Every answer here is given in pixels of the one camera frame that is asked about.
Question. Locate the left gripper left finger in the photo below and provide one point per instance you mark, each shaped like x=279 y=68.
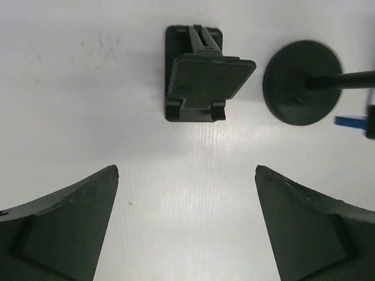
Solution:
x=59 y=236

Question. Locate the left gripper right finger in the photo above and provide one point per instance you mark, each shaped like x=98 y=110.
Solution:
x=314 y=236

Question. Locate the black clamp phone stand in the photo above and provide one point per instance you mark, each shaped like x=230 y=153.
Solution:
x=304 y=80

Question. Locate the blue-edged black phone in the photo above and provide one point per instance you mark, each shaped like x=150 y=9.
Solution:
x=351 y=122

